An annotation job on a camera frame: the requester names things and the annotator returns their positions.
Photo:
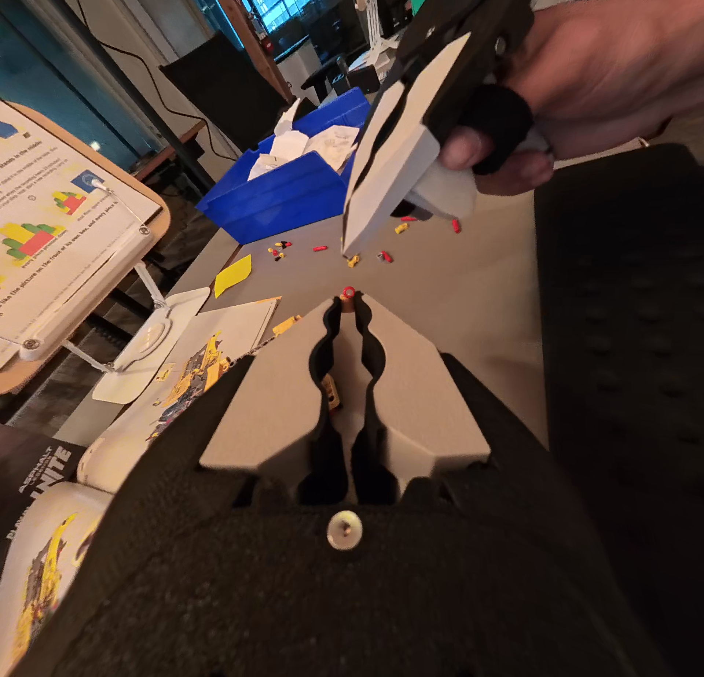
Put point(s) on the blue storage bin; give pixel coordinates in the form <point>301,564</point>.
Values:
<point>275,204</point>

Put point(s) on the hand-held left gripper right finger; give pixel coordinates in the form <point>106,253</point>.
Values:
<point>429,413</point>

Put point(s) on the black perforated mat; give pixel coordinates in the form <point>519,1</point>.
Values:
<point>621,358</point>

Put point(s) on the toy car set box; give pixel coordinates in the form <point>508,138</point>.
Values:
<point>27,462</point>

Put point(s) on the person's right hand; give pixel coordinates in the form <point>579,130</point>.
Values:
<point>594,72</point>

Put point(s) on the open instruction booklet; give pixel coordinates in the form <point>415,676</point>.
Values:
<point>231,325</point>

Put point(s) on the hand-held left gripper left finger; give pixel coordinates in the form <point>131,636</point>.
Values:
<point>264,413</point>

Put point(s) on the crumpled white paper bags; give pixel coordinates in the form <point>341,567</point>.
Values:
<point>286,146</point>

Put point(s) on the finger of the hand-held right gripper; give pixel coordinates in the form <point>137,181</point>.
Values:
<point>418,132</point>
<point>379,116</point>

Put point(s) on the brown wooden pillar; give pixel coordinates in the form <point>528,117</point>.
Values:
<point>247,28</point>

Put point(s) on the white stand with wooden board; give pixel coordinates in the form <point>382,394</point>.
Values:
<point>374,17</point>

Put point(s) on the small yellow beam piece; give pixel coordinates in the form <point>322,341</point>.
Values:
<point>346,302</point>

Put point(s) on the grey desk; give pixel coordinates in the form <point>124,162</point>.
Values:
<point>467,292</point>

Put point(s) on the yellow paper note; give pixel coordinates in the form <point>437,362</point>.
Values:
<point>232,275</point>

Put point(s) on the scattered small brick pieces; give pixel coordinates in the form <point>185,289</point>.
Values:
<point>320,248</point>

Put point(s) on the yellow toy brick car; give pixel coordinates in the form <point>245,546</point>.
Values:
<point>331,391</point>

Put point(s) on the black metal pole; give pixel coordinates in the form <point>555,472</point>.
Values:
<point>110,55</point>

